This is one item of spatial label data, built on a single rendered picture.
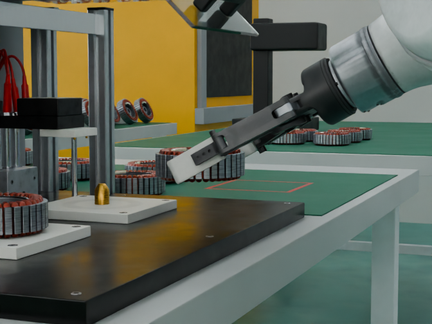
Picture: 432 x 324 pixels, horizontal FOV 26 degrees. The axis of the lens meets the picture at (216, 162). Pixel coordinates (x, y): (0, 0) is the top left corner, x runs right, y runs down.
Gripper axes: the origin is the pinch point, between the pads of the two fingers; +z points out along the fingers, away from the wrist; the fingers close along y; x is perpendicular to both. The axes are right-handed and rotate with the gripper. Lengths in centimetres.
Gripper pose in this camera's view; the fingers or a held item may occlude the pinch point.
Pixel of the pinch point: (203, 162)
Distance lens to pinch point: 117.3
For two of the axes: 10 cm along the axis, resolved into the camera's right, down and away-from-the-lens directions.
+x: -4.5, -8.9, 0.9
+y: 3.5, -0.8, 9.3
